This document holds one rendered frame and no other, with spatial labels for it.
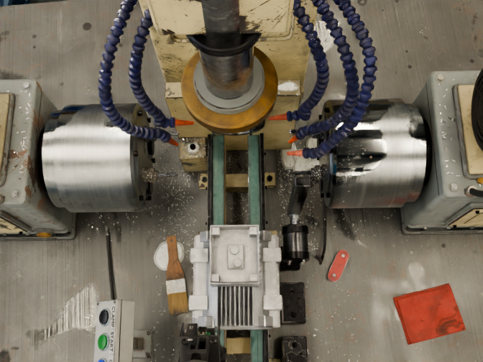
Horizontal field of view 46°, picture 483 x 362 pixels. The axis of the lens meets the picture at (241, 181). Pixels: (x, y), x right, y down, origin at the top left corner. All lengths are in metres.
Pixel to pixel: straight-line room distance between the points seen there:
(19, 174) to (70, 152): 0.11
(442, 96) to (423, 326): 0.58
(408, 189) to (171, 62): 0.61
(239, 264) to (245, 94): 0.35
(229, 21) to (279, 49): 0.53
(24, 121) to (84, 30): 0.57
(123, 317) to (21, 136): 0.44
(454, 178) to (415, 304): 0.42
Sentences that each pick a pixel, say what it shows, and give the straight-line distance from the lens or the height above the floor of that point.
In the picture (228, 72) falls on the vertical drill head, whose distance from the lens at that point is 0.94.
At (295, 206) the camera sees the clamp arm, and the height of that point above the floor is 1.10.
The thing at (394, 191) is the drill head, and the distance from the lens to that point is 1.27.
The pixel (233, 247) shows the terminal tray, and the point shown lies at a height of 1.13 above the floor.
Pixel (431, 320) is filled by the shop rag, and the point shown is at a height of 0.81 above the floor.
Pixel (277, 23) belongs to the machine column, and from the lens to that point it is 0.83.
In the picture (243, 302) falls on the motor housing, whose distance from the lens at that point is 1.19.
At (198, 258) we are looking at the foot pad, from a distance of 1.24.
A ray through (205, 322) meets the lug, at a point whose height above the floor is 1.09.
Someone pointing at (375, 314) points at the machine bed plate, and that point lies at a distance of 1.53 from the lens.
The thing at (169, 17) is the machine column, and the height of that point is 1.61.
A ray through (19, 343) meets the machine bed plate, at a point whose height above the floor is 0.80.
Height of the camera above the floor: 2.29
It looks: 73 degrees down
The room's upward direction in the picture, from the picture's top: 4 degrees counter-clockwise
